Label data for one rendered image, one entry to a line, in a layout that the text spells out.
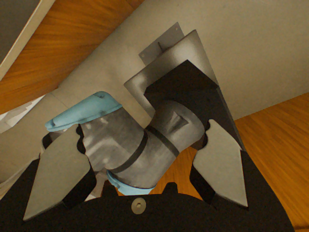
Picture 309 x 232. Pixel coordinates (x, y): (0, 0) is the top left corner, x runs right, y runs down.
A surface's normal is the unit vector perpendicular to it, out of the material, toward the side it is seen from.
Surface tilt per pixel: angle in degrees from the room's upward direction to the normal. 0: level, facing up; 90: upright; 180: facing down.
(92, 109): 57
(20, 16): 0
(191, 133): 23
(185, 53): 0
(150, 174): 40
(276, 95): 0
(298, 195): 90
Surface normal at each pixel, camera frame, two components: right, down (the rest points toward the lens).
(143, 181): 0.37, 0.06
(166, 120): -0.42, -0.29
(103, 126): 0.56, 0.04
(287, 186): -0.55, -0.72
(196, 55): -0.07, 0.55
